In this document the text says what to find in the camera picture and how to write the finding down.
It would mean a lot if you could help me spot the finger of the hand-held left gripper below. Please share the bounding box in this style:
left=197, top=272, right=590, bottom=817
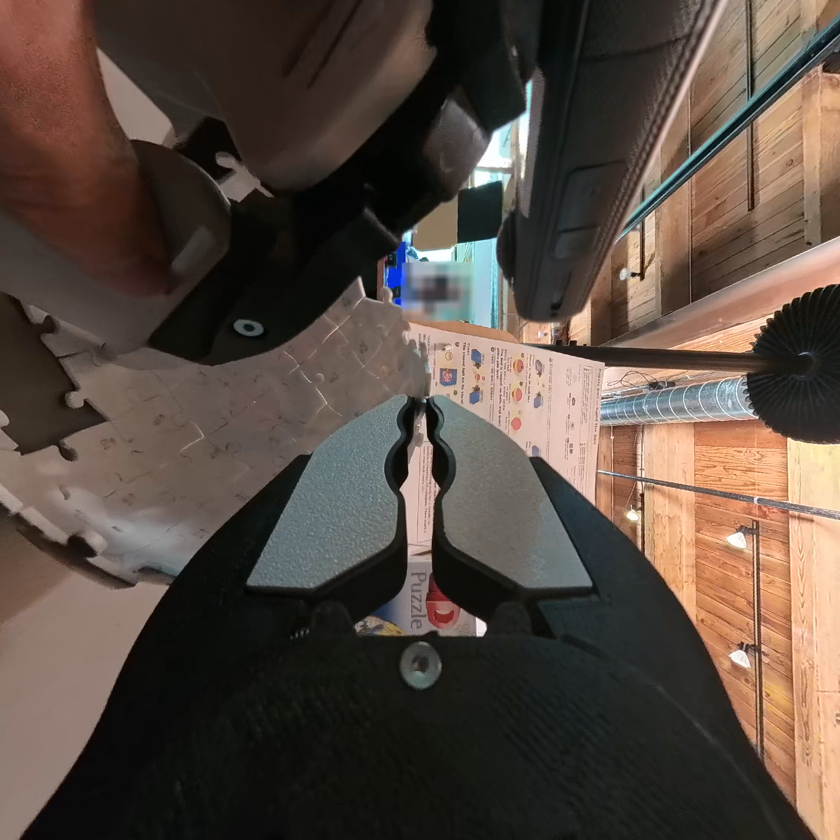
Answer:
left=0, top=140, right=233, bottom=357

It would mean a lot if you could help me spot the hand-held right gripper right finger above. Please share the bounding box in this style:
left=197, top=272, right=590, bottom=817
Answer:
left=423, top=394, right=596, bottom=622

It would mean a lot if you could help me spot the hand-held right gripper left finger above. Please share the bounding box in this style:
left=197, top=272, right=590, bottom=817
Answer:
left=245, top=394, right=417, bottom=619

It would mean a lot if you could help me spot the partly built puzzle ball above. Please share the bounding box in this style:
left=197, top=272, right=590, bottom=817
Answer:
left=0, top=276, right=434, bottom=588

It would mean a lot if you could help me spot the puzzle box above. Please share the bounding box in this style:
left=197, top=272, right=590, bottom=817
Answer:
left=357, top=558, right=488, bottom=637

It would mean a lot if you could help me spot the person's left hand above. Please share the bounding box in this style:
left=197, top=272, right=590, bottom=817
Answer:
left=0, top=0, right=175, bottom=298

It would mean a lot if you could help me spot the printed instruction sheet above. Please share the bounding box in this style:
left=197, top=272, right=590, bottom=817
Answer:
left=407, top=322, right=606, bottom=559

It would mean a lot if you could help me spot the black panel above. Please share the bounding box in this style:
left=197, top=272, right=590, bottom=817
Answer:
left=457, top=180, right=504, bottom=244

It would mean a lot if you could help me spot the blue bin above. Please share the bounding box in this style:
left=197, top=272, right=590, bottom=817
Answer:
left=382, top=238, right=419, bottom=304

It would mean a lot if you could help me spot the thin metal rod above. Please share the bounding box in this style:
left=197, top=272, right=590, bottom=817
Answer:
left=596, top=468, right=840, bottom=521

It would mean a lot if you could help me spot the beige panel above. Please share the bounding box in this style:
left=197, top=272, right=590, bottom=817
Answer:
left=413, top=200, right=460, bottom=252

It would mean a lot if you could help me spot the brown ceiling pipe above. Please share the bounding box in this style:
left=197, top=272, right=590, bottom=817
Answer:
left=600, top=235, right=840, bottom=349

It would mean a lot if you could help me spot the black round ceiling fan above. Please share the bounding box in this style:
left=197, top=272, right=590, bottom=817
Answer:
left=745, top=283, right=840, bottom=445

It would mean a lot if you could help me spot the black track rail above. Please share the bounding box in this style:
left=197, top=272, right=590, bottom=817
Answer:
left=617, top=16, right=840, bottom=238

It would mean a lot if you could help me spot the metal ventilation duct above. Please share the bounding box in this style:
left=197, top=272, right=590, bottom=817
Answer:
left=598, top=375, right=756, bottom=426

